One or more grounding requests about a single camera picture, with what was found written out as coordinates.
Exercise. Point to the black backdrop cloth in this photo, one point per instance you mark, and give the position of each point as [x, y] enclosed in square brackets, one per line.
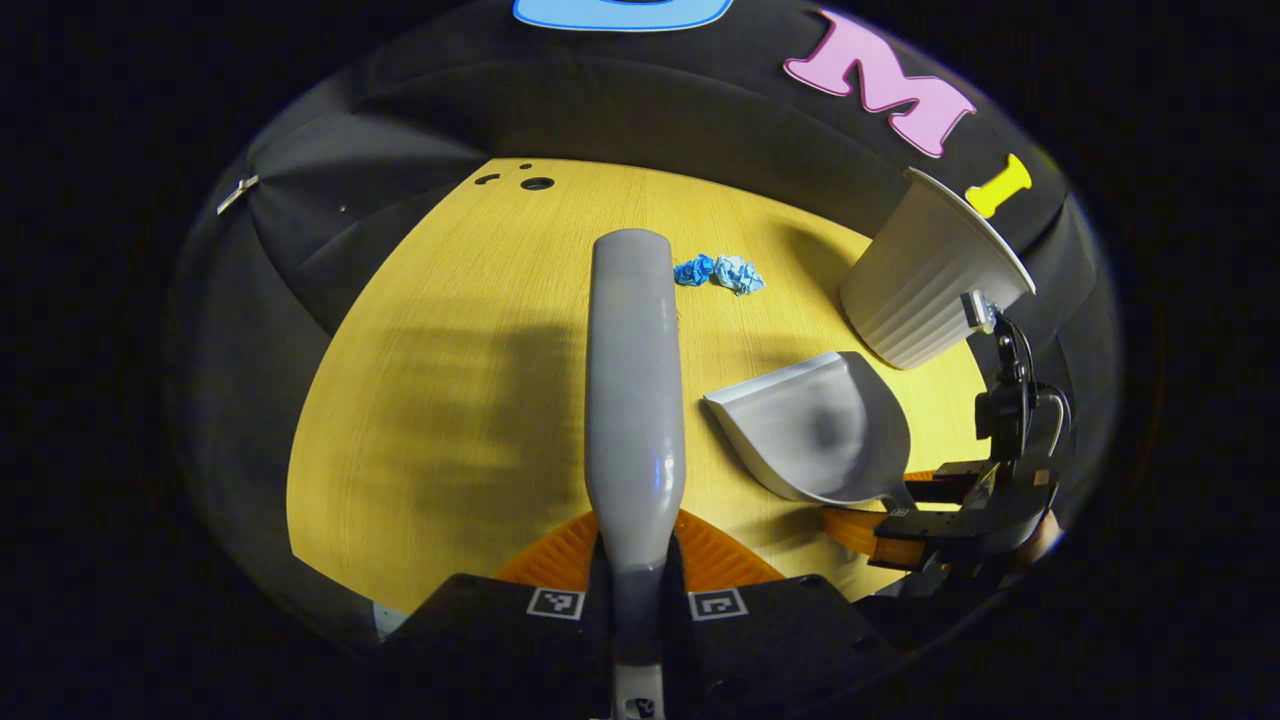
[620, 110]

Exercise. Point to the white ribbed garbage bin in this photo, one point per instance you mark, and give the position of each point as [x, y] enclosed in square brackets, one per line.
[920, 290]

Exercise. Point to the grey dustpan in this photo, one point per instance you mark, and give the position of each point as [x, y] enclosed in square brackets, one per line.
[800, 430]

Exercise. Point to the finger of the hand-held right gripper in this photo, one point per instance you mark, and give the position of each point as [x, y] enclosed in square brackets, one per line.
[940, 490]
[900, 525]

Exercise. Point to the light wooden desktop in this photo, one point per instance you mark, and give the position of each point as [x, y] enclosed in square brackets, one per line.
[450, 300]

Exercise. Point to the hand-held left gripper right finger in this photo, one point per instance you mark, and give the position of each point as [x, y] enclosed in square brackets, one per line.
[760, 650]

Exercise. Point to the silver cloth clip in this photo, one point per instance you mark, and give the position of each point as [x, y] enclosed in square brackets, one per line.
[237, 195]

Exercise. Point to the small grey broom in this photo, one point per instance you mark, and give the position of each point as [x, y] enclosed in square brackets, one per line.
[635, 400]

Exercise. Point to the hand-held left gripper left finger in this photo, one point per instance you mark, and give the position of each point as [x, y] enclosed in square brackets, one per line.
[520, 650]

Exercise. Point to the light blue paper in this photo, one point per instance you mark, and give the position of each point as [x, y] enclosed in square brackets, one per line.
[738, 275]

